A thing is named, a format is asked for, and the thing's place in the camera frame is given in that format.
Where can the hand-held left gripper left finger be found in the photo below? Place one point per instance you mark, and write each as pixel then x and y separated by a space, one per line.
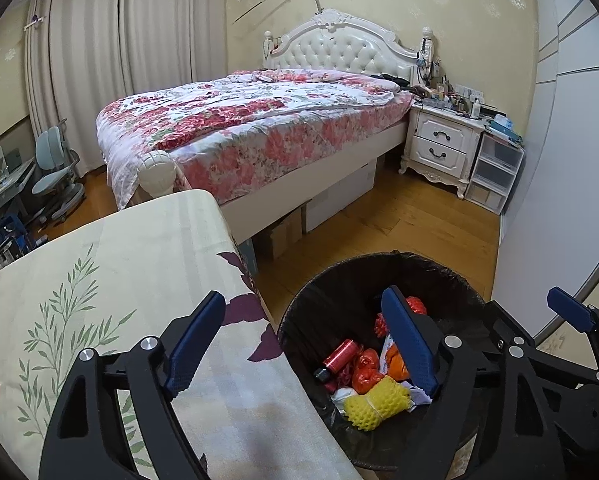
pixel 194 345

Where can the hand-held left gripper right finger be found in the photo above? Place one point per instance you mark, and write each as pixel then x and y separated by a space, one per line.
pixel 409 345

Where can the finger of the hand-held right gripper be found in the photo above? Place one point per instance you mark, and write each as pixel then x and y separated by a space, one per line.
pixel 499 325
pixel 572 308

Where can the red foam fruit net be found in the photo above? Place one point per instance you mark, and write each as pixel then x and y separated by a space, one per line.
pixel 414 307

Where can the bright red plastic bag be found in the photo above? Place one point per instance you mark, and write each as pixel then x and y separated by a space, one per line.
pixel 369 372

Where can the white paper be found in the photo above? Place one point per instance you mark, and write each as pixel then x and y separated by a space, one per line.
pixel 344 399
pixel 418 394

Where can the yellow foam fruit net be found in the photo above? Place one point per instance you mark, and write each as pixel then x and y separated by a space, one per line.
pixel 379 402

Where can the red bottle with black cap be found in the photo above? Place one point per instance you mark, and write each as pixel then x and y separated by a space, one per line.
pixel 339 357

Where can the black-lined waste bin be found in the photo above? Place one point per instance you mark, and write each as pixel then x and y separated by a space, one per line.
pixel 329 300

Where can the leaf printed cream tablecloth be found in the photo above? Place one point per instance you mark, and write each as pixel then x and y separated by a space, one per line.
pixel 129 260

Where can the brown cardboard box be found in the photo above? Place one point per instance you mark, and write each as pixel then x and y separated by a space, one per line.
pixel 279 232

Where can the clear plastic drawer unit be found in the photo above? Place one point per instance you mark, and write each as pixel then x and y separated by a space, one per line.
pixel 494 172

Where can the white storage box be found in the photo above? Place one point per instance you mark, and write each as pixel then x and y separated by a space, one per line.
pixel 339 195

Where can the white sliding wardrobe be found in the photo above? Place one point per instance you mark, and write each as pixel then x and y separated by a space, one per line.
pixel 569 135

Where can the white carved nightstand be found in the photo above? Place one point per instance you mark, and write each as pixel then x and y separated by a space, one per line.
pixel 442 147

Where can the teal tissue box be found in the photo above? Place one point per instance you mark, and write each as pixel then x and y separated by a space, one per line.
pixel 507 129

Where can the blue plastic crate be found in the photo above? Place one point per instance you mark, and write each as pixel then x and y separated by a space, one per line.
pixel 11 237

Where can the pale blue desk chair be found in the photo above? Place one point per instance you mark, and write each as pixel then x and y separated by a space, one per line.
pixel 54 170

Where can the pink floral quilt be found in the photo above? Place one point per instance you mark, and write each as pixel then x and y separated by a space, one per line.
pixel 259 125

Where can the pile of toiletries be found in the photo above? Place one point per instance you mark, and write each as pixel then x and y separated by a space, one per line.
pixel 454 92

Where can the grey study desk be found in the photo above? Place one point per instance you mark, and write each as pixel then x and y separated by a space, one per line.
pixel 9 180

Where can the white bed with tufted headboard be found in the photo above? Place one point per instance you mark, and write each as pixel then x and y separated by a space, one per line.
pixel 344 50

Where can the beige striped curtain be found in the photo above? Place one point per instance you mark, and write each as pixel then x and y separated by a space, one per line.
pixel 79 60
pixel 174 25

